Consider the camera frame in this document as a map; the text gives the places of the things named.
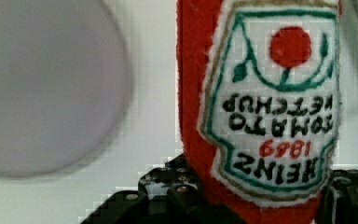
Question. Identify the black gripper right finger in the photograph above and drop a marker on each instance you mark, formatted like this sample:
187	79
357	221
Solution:
340	203

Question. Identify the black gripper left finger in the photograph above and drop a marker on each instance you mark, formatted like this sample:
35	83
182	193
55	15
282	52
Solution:
171	194

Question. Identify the red plush ketchup bottle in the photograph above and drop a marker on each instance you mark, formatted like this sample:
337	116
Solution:
259	103

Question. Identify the lilac round plate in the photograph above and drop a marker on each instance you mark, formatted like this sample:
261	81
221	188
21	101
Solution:
65	82

